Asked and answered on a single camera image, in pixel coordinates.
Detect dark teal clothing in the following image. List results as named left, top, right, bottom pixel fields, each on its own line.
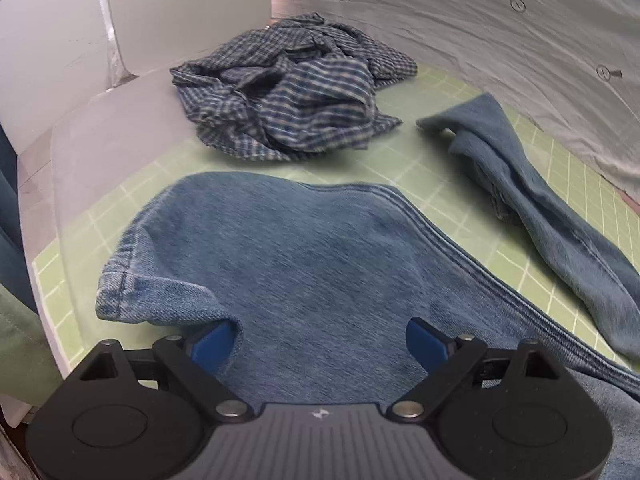
left=0, top=122, right=38, bottom=313

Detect blue plaid shirt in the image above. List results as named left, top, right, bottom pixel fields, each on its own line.
left=170, top=11, right=418, bottom=162

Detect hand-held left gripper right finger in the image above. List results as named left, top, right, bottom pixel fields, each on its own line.
left=387, top=316, right=568, bottom=422

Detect white foam board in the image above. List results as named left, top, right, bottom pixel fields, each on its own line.
left=0, top=0, right=273, bottom=156

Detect green grid mat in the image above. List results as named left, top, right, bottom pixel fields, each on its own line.
left=30, top=62, right=640, bottom=376

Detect blue denim jeans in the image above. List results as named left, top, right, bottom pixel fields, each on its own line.
left=95, top=92, right=640, bottom=480

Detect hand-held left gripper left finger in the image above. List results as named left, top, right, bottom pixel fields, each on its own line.
left=75, top=320, right=256, bottom=423

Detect grey printed sheet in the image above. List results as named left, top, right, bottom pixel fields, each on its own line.
left=270, top=0, right=640, bottom=193

